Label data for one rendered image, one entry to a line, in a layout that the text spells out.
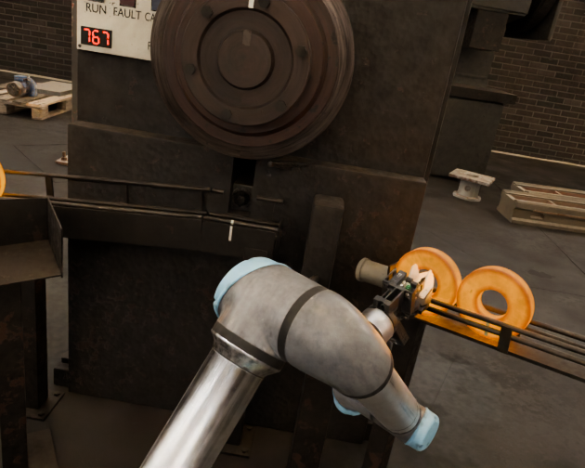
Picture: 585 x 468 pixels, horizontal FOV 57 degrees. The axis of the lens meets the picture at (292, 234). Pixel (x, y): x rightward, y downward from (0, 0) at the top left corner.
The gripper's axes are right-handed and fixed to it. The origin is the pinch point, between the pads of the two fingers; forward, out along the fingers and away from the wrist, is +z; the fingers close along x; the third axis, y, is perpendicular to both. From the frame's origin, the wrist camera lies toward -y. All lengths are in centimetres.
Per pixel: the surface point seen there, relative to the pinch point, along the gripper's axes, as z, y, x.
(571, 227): 315, -173, 30
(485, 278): 0.6, 6.0, -12.4
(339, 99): 7.7, 33.4, 30.3
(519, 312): -0.6, 2.0, -20.9
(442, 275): -0.3, 3.0, -3.5
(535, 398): 68, -97, -18
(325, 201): 2.6, 8.2, 31.0
